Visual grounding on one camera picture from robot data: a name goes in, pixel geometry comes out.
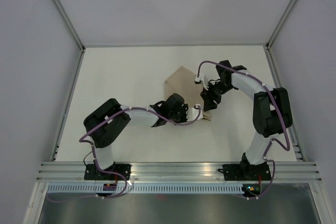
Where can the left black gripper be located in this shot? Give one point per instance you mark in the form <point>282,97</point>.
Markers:
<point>184,108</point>

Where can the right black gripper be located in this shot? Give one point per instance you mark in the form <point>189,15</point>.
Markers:
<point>209,104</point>

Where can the beige cloth napkin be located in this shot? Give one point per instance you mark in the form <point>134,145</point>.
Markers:
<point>182,83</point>

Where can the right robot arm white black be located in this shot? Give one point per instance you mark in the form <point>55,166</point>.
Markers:
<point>271,111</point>

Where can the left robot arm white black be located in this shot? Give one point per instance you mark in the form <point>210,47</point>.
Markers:
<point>173,108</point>

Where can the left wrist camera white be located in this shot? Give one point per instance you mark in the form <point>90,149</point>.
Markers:
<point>194,113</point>

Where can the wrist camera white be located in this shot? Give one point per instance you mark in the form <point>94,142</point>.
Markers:
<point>202,79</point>
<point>194,113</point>

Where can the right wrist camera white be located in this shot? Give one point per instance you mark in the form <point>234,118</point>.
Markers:
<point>202,79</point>

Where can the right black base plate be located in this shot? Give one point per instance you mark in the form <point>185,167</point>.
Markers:
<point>233,172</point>

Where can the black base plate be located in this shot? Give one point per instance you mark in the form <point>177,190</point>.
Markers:
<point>233,172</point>
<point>92,173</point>

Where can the aluminium frame back bar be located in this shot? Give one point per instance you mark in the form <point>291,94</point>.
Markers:
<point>177,44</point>

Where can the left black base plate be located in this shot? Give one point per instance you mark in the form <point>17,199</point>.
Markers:
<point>92,173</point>

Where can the aluminium mounting rail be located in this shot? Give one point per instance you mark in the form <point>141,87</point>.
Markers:
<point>194,172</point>

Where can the white slotted cable duct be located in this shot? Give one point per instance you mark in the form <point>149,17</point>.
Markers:
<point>146,188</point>

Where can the aluminium frame post right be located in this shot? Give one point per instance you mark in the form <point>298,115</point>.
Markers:
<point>285,15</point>

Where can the aluminium frame post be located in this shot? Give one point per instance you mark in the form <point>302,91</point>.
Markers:
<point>285,15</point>
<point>71,29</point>

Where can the aluminium frame post left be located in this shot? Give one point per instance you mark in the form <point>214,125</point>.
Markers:
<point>71,29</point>

